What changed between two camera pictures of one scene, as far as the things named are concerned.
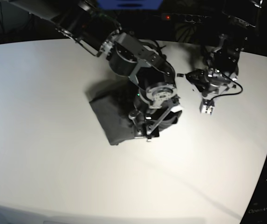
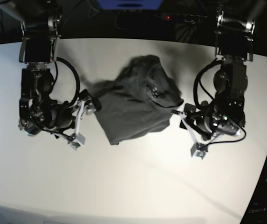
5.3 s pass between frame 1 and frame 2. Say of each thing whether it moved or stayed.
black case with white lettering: stayed
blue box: stayed
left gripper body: moved
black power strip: stayed
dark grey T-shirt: moved
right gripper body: moved
